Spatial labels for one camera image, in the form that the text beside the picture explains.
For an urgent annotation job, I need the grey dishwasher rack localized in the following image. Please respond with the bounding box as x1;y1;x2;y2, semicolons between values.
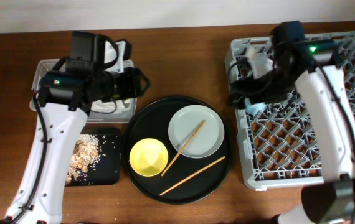
235;31;355;190

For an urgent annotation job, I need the white napkin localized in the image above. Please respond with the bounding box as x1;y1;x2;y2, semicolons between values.
91;99;131;114

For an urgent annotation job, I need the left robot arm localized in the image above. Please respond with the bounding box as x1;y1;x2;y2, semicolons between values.
0;31;150;223

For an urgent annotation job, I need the black rectangular tray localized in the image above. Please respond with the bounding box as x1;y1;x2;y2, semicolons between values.
67;127;121;187

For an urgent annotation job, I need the grey plate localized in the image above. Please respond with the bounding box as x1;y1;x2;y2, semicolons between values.
168;105;225;159

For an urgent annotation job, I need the blue cup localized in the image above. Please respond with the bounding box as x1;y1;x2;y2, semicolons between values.
244;98;267;116

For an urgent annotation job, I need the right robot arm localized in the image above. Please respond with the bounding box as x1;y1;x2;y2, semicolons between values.
227;21;355;223

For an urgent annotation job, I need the food scraps pile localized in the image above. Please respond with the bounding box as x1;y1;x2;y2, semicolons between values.
65;134;105;186

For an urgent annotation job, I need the yellow bowl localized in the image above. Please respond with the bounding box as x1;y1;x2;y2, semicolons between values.
128;138;169;177

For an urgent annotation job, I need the wooden chopstick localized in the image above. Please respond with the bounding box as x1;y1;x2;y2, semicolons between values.
159;156;226;196
161;120;206;176

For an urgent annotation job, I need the clear plastic bin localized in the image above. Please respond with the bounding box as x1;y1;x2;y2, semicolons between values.
31;59;137;124

